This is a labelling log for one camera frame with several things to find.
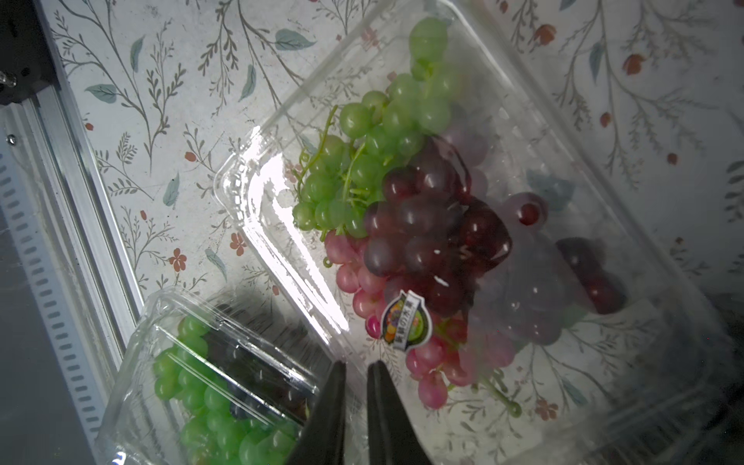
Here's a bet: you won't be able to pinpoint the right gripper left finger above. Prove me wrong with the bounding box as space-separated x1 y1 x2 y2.
285 362 346 465

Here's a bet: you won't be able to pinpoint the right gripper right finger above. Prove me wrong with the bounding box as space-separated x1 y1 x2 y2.
366 360 431 465

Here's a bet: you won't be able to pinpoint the round fruit sticker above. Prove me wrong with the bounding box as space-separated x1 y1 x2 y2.
380 291 434 353

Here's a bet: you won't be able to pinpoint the clear box green black grapes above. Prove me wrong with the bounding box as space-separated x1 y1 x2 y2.
94 288 331 464

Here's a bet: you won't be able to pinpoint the clear box mixed grapes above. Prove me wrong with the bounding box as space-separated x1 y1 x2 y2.
215 1 743 464

